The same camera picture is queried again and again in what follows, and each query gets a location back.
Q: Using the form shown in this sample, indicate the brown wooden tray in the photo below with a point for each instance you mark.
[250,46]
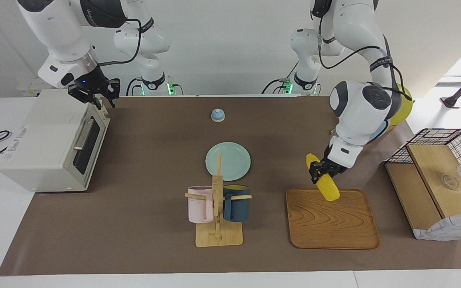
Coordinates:
[330,224]

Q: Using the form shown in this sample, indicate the blue service bell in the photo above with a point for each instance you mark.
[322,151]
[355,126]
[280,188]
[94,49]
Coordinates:
[217,115]

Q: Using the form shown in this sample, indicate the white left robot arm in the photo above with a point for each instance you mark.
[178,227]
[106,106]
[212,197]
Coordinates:
[358,112]

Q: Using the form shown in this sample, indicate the brown table mat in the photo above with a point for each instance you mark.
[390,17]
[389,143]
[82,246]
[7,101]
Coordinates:
[134,180]

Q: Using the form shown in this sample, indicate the teal green plate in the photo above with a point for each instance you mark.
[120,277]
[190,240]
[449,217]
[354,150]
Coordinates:
[234,160]

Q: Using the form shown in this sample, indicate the pink mug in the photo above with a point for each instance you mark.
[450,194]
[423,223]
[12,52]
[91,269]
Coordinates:
[198,206]

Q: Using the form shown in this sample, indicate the yellow plate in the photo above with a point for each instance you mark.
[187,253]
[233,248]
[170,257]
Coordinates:
[404,110]

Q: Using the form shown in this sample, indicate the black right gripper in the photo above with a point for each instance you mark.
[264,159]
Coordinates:
[90,84]

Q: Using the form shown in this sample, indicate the yellow banana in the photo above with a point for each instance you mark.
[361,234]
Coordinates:
[329,190]

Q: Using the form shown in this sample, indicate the beige toaster oven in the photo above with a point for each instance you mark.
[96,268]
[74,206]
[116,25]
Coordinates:
[42,140]

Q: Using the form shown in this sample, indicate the small clear glass cup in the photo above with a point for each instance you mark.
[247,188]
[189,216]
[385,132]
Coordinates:
[449,182]

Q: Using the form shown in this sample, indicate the wooden mug rack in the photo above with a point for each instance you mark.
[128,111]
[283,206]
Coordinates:
[217,236]

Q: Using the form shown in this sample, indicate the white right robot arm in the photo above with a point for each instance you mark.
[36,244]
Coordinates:
[60,32]

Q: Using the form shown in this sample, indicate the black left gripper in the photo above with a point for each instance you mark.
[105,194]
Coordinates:
[332,164]

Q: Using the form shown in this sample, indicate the dark blue mug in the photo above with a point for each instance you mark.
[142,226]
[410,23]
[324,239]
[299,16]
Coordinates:
[238,206]

